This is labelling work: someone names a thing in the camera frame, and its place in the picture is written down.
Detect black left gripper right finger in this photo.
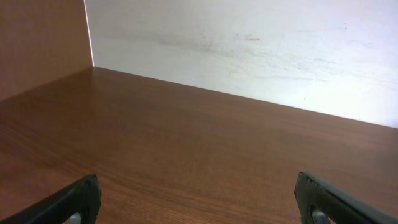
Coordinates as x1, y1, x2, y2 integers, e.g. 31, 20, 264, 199
294, 172, 397, 224

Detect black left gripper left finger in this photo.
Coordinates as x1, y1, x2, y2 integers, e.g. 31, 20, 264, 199
1, 174, 101, 224

